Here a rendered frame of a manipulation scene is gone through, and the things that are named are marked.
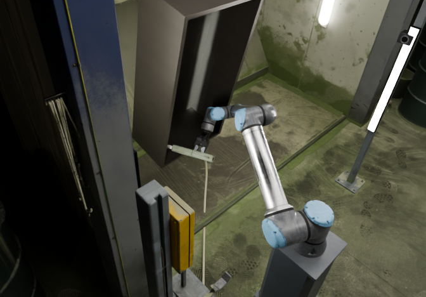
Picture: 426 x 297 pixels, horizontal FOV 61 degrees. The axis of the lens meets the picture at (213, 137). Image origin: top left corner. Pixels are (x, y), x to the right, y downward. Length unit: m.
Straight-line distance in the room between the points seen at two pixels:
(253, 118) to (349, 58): 2.10
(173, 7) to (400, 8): 2.25
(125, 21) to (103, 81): 2.27
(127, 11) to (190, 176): 1.59
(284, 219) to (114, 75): 1.03
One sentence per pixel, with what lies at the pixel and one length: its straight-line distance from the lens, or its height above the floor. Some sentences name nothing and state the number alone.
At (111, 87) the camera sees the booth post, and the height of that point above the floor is 1.62.
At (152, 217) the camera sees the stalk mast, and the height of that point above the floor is 1.59.
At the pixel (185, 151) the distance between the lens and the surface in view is 2.53.
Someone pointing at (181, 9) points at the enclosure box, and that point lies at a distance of 1.79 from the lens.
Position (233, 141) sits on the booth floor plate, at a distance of 3.44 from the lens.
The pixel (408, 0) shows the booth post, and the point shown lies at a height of 1.32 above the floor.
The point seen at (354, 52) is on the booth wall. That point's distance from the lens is 3.82.
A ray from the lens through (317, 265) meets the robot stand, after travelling 2.01.
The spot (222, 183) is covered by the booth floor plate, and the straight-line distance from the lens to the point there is 3.05.
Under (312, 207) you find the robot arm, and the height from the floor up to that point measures 0.91.
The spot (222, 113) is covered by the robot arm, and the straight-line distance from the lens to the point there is 2.45.
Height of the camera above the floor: 2.29
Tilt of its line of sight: 40 degrees down
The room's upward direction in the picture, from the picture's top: 4 degrees clockwise
